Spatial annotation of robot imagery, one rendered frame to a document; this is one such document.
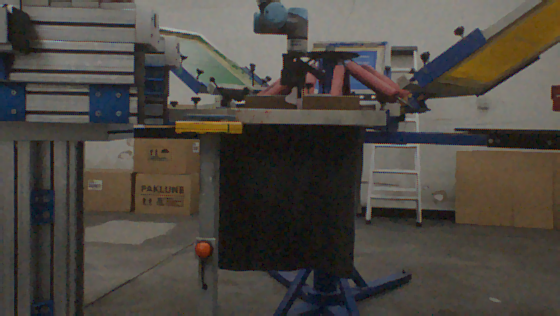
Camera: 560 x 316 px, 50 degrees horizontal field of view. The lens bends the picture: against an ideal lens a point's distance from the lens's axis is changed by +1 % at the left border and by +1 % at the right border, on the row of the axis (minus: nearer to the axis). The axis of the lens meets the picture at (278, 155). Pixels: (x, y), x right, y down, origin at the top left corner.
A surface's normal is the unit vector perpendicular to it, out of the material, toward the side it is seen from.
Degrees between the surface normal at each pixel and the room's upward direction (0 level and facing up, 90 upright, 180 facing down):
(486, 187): 78
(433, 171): 90
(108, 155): 90
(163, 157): 91
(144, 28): 90
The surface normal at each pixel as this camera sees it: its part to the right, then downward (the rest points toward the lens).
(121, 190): -0.11, 0.04
